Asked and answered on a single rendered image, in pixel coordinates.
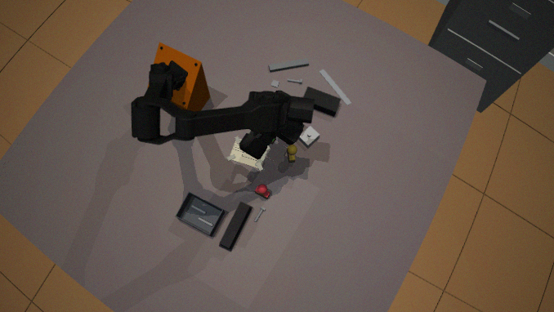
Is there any yellow rubber stamp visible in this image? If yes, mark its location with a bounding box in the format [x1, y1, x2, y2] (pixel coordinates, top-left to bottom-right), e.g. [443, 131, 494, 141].
[287, 145, 297, 163]

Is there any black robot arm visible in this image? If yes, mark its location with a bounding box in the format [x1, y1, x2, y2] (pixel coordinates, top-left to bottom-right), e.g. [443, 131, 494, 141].
[131, 60, 315, 145]

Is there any grey flat bar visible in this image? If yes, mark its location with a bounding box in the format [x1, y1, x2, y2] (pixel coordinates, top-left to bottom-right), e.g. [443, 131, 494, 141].
[319, 69, 352, 105]
[269, 58, 309, 72]

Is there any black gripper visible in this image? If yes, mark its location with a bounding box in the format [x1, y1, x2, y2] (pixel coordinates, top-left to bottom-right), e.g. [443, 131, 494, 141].
[239, 131, 274, 159]

